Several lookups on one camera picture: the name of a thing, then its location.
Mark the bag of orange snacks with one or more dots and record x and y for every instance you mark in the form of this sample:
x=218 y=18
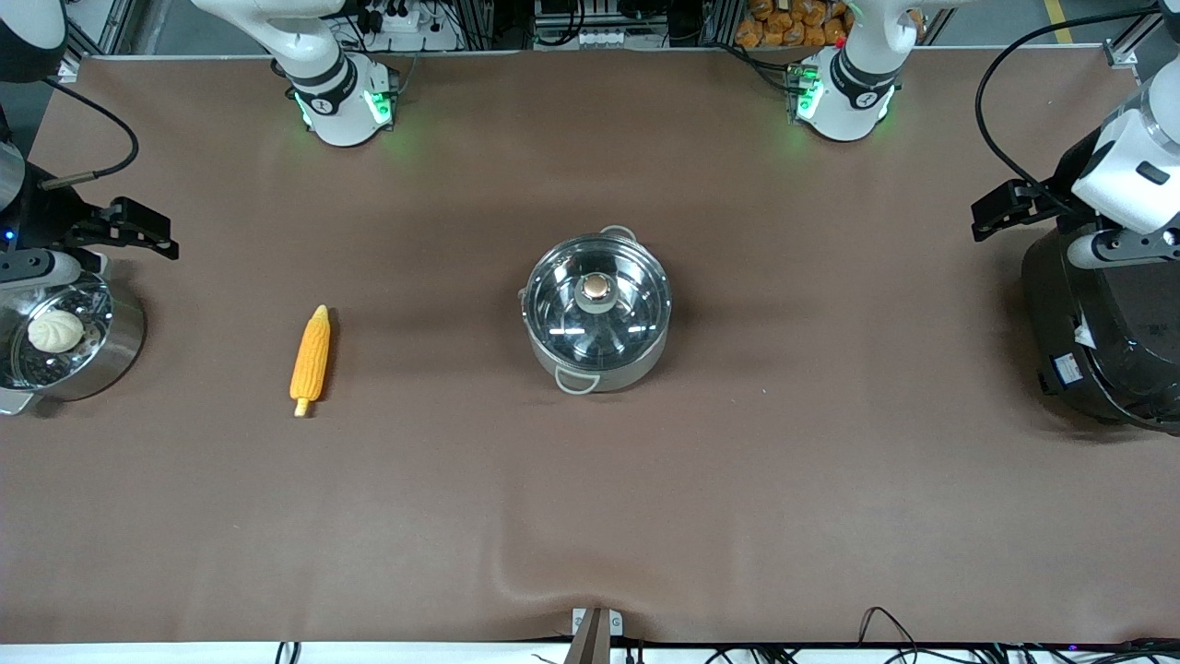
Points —
x=793 y=23

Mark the white steamed bun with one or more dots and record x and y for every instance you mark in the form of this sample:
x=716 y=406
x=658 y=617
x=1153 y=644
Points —
x=55 y=330

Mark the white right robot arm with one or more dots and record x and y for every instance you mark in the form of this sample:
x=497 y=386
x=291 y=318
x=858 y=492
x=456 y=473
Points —
x=323 y=101

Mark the stainless steel pot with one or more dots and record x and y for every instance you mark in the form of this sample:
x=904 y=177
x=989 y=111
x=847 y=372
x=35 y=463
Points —
x=599 y=378

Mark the steel steamer pot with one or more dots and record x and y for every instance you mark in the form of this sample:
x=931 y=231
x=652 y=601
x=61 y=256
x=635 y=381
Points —
x=115 y=346

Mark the glass pot lid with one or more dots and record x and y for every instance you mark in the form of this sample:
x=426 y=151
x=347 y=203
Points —
x=599 y=318

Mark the brown table cloth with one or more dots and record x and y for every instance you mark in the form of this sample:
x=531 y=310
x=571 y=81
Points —
x=590 y=516

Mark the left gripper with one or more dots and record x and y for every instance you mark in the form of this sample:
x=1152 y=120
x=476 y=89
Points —
x=1062 y=186

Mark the yellow corn cob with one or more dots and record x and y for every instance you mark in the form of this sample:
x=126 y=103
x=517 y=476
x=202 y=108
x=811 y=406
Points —
x=311 y=360

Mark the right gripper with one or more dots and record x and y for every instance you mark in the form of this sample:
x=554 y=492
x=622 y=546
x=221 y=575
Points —
x=46 y=218

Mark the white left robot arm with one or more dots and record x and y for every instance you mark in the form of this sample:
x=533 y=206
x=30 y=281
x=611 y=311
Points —
x=853 y=92

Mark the black rice cooker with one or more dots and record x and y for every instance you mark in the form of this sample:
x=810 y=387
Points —
x=1115 y=360

